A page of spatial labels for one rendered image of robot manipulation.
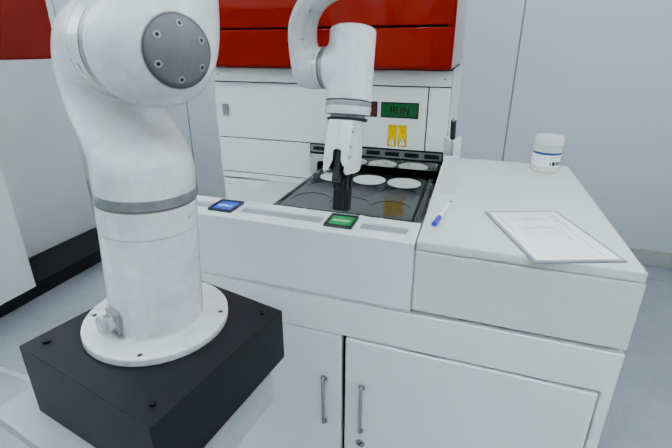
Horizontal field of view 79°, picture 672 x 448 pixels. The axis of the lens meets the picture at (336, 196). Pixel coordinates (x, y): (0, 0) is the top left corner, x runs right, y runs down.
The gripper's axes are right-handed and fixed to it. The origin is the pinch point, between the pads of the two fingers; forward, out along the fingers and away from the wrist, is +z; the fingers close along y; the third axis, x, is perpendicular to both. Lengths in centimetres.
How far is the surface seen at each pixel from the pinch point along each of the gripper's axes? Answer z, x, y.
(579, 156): -9, 87, -209
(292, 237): 8.0, -8.7, 2.9
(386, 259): 9.6, 9.9, 2.5
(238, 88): -26, -56, -54
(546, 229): 2.5, 37.1, -8.1
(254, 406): 25.3, -2.2, 28.0
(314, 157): -4, -28, -57
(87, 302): 85, -163, -83
